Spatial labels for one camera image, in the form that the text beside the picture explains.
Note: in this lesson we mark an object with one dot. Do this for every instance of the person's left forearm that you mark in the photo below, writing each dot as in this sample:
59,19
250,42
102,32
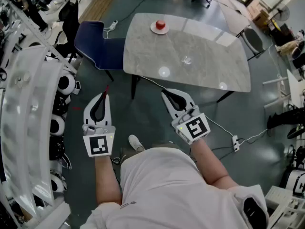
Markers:
106,180

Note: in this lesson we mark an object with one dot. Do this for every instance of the black standing fan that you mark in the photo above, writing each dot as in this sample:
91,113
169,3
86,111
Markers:
282,12

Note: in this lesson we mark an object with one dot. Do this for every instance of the person's right forearm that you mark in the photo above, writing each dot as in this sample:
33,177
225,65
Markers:
209,161

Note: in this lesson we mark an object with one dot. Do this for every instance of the person's olive trousers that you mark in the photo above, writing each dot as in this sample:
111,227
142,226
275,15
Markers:
164,145

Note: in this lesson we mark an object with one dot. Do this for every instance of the cardboard box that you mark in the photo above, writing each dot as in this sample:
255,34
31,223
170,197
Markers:
261,18

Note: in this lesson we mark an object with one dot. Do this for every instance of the black mesh office chair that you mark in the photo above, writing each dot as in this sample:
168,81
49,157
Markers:
70,20

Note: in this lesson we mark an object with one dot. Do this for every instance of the white power strip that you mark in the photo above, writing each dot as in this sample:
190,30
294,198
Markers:
235,143
114,24

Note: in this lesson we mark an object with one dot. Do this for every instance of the black equipment heap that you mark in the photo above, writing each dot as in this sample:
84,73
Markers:
283,119

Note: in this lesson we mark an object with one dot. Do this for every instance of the red apple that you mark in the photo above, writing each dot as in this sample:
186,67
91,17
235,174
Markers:
160,24

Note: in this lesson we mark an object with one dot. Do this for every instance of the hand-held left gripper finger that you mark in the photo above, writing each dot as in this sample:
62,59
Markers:
88,113
107,113

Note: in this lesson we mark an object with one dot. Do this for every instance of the blue upholstered chair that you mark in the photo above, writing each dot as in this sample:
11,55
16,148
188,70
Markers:
95,44

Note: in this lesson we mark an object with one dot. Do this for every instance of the white organizer cart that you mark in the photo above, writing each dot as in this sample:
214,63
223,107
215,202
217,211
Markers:
281,201

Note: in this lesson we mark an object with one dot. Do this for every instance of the grey shell chair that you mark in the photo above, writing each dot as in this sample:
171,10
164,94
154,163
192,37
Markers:
253,40

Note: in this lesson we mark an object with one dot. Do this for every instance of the person's white shoe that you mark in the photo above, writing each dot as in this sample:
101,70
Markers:
135,142

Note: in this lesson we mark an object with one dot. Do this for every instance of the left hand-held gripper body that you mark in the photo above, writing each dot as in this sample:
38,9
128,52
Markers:
98,147

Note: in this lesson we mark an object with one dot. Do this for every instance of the black shoulder pack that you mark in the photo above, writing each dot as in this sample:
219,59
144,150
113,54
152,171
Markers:
255,211

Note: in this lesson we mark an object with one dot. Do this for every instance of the person's white shirt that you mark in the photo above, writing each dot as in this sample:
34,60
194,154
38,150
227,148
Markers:
166,194

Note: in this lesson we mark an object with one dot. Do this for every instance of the clear glass object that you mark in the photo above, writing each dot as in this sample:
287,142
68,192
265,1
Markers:
186,60

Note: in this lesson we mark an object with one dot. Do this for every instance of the row of robot heads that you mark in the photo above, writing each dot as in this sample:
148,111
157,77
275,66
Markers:
65,82

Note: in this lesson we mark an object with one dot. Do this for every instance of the white round plate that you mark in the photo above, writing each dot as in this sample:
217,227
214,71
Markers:
164,30

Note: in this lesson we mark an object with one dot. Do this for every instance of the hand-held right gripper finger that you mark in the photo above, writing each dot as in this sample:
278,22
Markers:
184,95
169,107

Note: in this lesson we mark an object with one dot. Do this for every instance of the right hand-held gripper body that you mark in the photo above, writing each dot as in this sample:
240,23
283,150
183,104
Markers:
194,128

